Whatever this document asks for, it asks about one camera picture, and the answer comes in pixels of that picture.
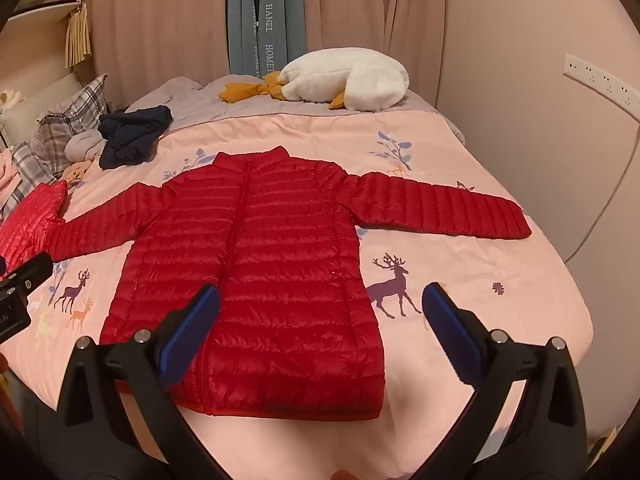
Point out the navy blue clothing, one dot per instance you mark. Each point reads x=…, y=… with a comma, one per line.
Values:
x=132, y=135

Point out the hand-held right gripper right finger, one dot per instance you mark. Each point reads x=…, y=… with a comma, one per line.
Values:
x=447, y=325

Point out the white goose plush toy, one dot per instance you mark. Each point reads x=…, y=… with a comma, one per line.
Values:
x=345, y=80

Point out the white wall socket strip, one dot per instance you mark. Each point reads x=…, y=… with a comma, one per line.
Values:
x=602, y=80

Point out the red puffer jacket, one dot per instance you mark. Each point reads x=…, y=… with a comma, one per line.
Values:
x=280, y=260
x=27, y=225

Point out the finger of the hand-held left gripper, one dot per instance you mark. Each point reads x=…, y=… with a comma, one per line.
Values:
x=30, y=267

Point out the white padded headboard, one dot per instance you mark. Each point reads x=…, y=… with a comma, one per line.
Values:
x=35, y=105

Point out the folded red puffer jacket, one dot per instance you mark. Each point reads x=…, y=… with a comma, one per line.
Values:
x=27, y=225

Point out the teal packaged box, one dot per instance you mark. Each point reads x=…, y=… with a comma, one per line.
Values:
x=265, y=15

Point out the beige hanging tassel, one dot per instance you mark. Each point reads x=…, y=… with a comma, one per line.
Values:
x=79, y=37

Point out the beige curtain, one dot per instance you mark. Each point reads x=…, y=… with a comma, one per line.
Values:
x=165, y=20
x=375, y=10

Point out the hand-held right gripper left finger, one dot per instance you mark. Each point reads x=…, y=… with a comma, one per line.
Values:
x=192, y=320

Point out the small doll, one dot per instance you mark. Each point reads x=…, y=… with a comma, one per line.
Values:
x=76, y=172

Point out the light grey cloth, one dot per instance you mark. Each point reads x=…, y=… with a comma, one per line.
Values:
x=82, y=147

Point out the pink deer printed duvet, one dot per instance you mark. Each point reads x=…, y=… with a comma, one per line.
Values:
x=450, y=280

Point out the white shelf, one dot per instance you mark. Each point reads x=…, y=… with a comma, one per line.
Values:
x=40, y=35

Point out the plaid pillow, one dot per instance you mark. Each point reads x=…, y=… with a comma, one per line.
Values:
x=72, y=115
x=22, y=175

